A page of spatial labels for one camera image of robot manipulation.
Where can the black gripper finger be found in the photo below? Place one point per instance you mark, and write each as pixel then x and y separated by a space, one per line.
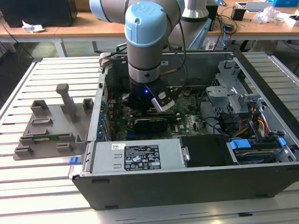
pixel 127 102

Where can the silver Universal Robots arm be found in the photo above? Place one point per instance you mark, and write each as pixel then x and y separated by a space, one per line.
pixel 144 46

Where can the black graphics card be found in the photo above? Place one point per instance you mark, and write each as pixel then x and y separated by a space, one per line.
pixel 149 126

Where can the black RAM stick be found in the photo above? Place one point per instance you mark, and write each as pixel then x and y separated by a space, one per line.
pixel 169 115

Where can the round coin cell battery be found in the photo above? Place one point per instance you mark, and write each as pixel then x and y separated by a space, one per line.
pixel 187 93

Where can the green motherboard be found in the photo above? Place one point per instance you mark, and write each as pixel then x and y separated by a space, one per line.
pixel 187 121

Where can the grey power supply unit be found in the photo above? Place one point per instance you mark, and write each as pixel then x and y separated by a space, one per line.
pixel 105 158

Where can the grey parts rack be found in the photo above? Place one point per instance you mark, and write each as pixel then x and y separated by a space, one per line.
pixel 60 121

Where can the silver metal latch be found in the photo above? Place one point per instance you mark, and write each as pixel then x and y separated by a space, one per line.
pixel 186 154

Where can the blue plastic clip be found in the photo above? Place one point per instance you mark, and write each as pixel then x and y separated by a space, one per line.
pixel 74 161

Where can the green RAM stick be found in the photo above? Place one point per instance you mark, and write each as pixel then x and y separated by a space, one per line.
pixel 53 137

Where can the silver metal drive cage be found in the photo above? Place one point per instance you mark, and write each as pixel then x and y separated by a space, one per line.
pixel 222 93

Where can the black plastic shroud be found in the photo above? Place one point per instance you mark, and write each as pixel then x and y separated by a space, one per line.
pixel 205 149

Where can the wooden desk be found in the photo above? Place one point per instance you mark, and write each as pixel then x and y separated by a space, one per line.
pixel 70 28

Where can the black open PC case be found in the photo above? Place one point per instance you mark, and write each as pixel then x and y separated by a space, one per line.
pixel 187 186

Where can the hard disk in blue carrier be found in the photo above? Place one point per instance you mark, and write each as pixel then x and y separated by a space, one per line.
pixel 239 144

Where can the crumpled white paper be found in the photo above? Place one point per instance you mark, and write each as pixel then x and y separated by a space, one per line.
pixel 31 28

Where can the small black open box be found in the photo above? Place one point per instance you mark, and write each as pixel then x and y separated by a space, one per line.
pixel 238 14

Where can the large black box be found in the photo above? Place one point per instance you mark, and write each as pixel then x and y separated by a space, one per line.
pixel 35 11

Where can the grey flat device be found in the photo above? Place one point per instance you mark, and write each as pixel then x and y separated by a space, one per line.
pixel 259 6

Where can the clear plastic wrap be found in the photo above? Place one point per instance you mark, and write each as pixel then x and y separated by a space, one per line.
pixel 266 15

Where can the blue box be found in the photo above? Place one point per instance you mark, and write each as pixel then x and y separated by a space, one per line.
pixel 286 2

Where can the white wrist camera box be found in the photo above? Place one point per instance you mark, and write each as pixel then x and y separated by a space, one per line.
pixel 163 106

